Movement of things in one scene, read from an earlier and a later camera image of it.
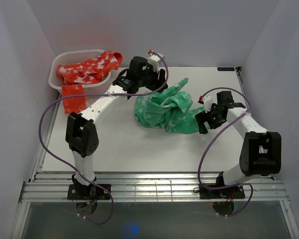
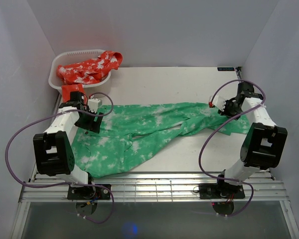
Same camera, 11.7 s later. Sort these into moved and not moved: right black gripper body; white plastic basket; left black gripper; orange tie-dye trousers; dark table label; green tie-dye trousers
Moved: left black gripper; right black gripper body; green tie-dye trousers
Not moved: dark table label; orange tie-dye trousers; white plastic basket
